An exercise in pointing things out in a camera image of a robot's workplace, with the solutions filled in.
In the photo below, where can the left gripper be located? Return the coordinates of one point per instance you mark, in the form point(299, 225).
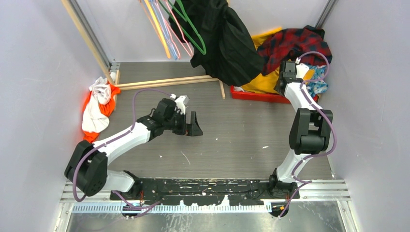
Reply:
point(192, 129)

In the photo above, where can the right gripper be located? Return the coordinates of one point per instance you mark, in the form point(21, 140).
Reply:
point(275, 89)

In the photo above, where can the blue patterned garment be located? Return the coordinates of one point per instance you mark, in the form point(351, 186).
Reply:
point(318, 86)

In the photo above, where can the black pleated skirt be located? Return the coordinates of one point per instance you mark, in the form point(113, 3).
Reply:
point(230, 55)

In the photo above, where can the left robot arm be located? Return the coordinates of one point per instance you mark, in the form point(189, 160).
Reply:
point(88, 167)

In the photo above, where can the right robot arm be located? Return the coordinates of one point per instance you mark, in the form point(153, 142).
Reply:
point(310, 131)

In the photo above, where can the green hanger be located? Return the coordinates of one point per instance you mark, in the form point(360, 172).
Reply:
point(178, 17)

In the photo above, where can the blue hanger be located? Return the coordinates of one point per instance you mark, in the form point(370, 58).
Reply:
point(165, 29)

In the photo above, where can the orange hanger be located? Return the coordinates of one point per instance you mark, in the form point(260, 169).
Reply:
point(155, 24)

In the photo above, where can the yellow garment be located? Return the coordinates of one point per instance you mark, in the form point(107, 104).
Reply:
point(263, 83)

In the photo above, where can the red plastic bin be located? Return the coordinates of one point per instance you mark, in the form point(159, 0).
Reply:
point(256, 95)

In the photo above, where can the red plaid shirt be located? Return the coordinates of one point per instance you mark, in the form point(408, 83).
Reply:
point(289, 44)

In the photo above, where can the wooden clothes rack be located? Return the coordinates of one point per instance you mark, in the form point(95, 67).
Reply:
point(113, 75)

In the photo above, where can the white and orange clothes pile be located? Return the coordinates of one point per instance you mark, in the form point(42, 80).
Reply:
point(98, 106)

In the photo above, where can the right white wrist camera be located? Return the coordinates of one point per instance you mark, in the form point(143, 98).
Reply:
point(302, 70)

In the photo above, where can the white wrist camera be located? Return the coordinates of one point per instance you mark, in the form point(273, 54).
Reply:
point(181, 103)
point(302, 70)

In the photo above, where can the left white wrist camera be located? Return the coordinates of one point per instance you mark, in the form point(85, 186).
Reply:
point(181, 103)

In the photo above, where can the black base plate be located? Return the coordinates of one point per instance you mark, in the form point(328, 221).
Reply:
point(205, 192)

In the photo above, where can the aluminium frame post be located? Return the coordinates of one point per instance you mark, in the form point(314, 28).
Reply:
point(90, 33)

